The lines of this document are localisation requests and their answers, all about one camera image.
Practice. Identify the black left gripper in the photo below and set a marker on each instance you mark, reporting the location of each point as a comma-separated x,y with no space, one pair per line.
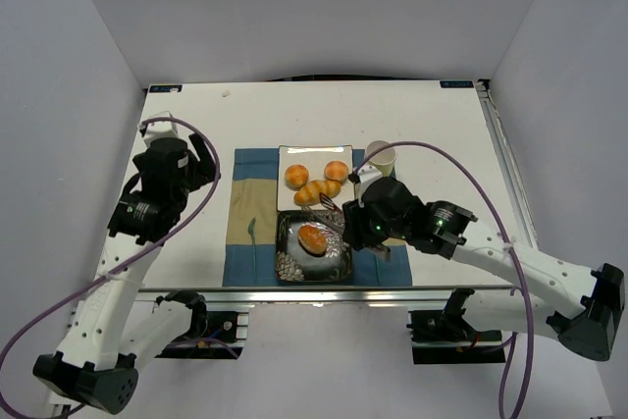
197,164

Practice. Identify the round bread roll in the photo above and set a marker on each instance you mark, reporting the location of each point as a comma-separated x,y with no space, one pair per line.
336,171
312,239
296,176

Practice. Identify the long striped bread loaf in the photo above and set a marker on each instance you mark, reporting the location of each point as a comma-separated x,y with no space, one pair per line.
310,194

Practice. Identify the blue and beige placemat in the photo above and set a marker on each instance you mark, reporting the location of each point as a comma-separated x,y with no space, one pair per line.
254,194

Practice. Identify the white square plate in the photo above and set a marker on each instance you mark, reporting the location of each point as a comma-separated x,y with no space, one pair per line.
314,159

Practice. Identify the pale yellow mug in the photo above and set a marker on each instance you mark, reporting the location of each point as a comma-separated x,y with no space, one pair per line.
381,156

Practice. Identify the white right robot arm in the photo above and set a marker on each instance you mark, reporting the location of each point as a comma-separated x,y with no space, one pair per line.
578,306

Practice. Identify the metal serving tongs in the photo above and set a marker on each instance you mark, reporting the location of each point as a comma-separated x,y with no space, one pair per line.
329,205

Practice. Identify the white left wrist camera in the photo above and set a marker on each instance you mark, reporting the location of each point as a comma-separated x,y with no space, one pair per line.
159,129

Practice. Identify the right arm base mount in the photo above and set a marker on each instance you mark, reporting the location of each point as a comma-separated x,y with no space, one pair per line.
442,337

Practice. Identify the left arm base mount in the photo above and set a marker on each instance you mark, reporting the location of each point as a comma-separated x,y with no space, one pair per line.
212,335

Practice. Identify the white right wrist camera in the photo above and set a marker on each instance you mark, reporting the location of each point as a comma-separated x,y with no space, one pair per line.
362,179

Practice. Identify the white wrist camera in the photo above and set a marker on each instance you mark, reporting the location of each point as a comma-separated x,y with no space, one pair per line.
362,179
159,129

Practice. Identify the black floral square plate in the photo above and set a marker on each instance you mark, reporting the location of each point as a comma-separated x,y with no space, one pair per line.
294,263

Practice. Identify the green plastic knife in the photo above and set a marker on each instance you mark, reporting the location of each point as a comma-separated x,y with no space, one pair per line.
378,271

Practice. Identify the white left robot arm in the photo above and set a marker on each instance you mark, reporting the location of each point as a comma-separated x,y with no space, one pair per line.
97,363

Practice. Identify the round bread roll top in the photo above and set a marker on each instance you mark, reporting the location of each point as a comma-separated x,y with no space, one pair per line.
312,239

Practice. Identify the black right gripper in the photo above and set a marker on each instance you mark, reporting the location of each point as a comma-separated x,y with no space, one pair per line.
353,225

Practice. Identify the green plastic fork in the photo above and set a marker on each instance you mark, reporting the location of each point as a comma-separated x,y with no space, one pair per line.
251,233

